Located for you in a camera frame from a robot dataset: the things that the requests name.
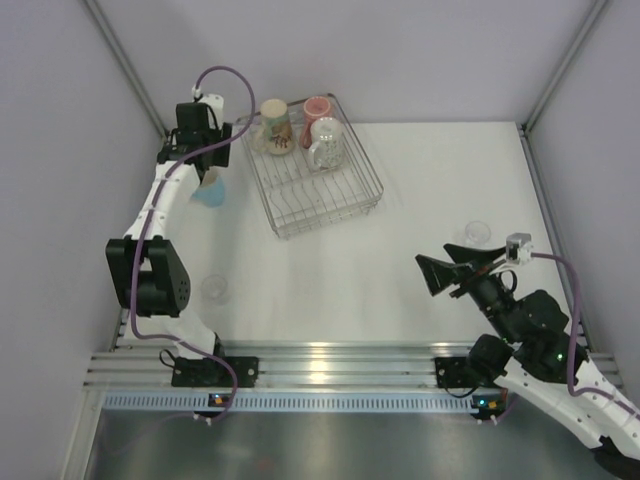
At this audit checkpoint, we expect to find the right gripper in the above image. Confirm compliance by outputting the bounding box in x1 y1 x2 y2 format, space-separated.
416 242 519 344

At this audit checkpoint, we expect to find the aluminium mounting rail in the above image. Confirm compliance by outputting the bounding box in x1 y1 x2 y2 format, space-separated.
82 339 624 394

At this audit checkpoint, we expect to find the white mug orange interior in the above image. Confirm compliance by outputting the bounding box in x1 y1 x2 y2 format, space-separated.
308 117 344 171

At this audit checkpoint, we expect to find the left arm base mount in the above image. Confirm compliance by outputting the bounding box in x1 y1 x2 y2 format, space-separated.
171 356 259 388

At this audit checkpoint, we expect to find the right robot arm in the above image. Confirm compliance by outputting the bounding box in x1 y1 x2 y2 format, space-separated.
415 233 639 479

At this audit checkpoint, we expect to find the clear glass tumbler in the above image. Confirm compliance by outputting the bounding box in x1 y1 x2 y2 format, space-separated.
464 221 492 247
200 274 230 305

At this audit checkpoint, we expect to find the cream floral mug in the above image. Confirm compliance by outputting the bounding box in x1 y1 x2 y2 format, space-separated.
251 99 294 156

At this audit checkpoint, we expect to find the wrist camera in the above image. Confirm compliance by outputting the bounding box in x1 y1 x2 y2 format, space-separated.
191 86 224 123
505 232 533 265

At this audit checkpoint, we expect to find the pink patterned mug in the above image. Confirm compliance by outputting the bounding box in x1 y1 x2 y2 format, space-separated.
299 96 333 149

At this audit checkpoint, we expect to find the light blue mug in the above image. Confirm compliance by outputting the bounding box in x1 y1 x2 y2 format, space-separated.
192 167 226 208

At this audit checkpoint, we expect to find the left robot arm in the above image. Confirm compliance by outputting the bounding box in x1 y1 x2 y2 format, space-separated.
105 98 232 388

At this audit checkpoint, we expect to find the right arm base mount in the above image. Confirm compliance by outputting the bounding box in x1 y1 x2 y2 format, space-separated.
434 334 514 395

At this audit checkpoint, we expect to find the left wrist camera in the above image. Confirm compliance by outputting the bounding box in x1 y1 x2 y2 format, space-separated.
191 86 224 123

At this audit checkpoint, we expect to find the aluminium frame post right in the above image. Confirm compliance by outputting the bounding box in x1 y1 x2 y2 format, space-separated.
519 0 613 138

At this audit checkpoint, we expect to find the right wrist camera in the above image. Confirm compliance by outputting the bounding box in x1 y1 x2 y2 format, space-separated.
505 232 533 265

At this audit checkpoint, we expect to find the wire dish rack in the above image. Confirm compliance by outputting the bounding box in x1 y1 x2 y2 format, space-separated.
242 93 384 239

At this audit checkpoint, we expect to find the slotted cable duct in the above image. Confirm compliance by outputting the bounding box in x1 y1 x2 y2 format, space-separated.
103 392 478 413

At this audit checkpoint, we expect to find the aluminium frame post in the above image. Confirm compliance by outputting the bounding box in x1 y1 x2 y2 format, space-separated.
519 0 613 138
80 0 169 138

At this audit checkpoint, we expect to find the aluminium frame post left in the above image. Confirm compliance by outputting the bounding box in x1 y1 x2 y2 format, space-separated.
80 0 169 138

